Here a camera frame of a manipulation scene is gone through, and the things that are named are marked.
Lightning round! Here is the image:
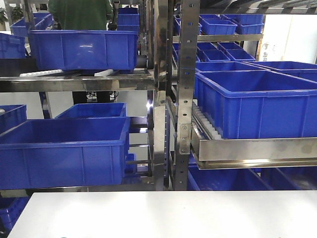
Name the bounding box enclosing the large blue bin lower left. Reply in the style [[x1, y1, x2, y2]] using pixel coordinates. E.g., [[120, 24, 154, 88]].
[[0, 117, 130, 190]]

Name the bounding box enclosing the steel shelving rack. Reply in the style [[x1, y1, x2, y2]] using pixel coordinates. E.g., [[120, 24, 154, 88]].
[[0, 0, 171, 197], [165, 0, 317, 191]]

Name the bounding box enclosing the blue bin behind lower left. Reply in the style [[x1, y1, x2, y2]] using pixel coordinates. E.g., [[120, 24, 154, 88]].
[[55, 103, 126, 119]]

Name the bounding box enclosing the person in green shirt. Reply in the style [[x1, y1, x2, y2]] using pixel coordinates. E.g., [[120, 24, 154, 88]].
[[48, 0, 113, 30]]

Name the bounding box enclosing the blue bin behind right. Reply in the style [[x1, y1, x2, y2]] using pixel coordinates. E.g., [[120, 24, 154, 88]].
[[195, 61, 269, 72]]

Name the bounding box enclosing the steel shelving rack right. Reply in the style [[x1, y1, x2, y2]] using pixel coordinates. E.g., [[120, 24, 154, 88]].
[[165, 0, 317, 191]]

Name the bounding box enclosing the blue bin upper left shelf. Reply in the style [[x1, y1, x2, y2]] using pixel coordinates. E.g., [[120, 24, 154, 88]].
[[31, 30, 138, 70]]

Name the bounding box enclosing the blue bin far right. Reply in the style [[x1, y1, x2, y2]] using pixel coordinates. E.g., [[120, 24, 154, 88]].
[[246, 61, 317, 82]]

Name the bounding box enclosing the large blue bin right shelf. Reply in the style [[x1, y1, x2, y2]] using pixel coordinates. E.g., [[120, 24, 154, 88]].
[[195, 70, 317, 139]]

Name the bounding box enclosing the steel shelving rack left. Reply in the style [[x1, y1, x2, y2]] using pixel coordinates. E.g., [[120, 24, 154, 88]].
[[0, 0, 171, 197]]

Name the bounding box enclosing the blue bin far left edge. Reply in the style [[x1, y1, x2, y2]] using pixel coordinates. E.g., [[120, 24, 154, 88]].
[[0, 105, 27, 133]]

